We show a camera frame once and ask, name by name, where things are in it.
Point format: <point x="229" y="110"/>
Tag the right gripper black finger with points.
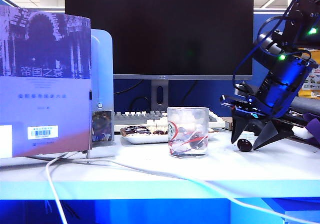
<point x="238" y="128"/>
<point x="268" y="135"/>

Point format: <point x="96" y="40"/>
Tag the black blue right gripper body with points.
<point x="252" y="106"/>

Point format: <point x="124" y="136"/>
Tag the dark red cherry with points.
<point x="197" y="142"/>
<point x="132" y="130"/>
<point x="166" y="132"/>
<point x="145" y="131"/>
<point x="158" y="132"/>
<point x="243" y="145"/>

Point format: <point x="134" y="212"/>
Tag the clear printed drinking glass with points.
<point x="187" y="116"/>

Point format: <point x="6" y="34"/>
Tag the black blue right robot arm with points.
<point x="282" y="79"/>

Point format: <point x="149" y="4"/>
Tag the small white round lid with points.
<point x="247" y="135"/>

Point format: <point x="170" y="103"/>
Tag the brown cardboard piece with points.
<point x="227" y="123"/>

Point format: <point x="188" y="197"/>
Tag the white cloth bag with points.
<point x="302" y="133"/>

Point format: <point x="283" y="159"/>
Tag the grey laptop sleeve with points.
<point x="307" y="105"/>

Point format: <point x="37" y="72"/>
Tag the yellow printed package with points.
<point x="313" y="81"/>

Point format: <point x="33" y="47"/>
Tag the grey monitor stand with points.
<point x="155" y="94"/>

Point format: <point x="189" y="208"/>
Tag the white oblong tray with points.
<point x="147" y="139"/>

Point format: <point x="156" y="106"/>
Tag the white grey keyboard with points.
<point x="130" y="119"/>

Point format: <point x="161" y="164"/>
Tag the black computer monitor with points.
<point x="157" y="29"/>

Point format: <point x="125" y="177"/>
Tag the small photo card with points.
<point x="102" y="126"/>

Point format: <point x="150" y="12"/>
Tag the white desktop device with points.
<point x="103" y="71"/>

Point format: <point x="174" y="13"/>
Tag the metal book stand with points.
<point x="87" y="156"/>

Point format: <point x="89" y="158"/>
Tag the purple cover book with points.
<point x="45" y="104"/>

